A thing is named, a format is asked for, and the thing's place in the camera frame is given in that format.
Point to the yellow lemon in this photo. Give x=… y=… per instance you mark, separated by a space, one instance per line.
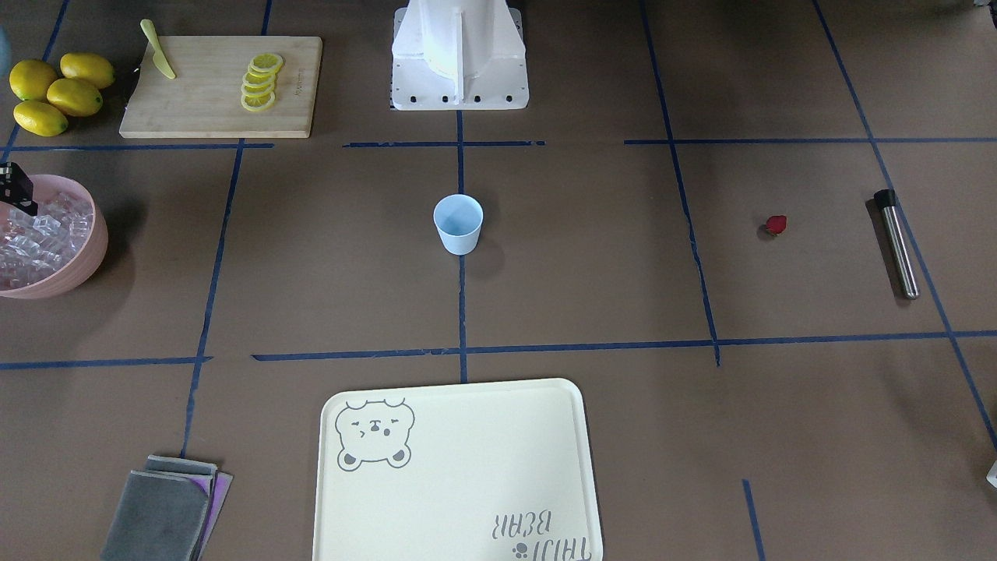
x=75 y=97
x=40 y=118
x=30 y=79
x=89 y=67

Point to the yellow plastic knife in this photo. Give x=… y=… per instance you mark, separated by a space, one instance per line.
x=159 y=57

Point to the red strawberry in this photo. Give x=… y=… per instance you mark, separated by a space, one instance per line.
x=776 y=225

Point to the white pedestal column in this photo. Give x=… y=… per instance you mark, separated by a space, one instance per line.
x=458 y=56

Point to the steel muddler black cap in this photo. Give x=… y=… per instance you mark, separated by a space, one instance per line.
x=889 y=208

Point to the lemon slices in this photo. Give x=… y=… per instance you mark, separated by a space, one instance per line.
x=258 y=89

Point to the grey folded cloth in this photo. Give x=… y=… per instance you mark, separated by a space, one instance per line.
x=167 y=510

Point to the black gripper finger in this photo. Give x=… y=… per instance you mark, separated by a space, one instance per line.
x=17 y=190

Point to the pink bowl of ice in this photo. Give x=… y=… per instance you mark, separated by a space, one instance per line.
x=59 y=248

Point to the light blue plastic cup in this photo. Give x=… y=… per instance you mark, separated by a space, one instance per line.
x=458 y=219

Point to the cream bear tray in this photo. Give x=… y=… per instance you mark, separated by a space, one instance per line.
x=477 y=471

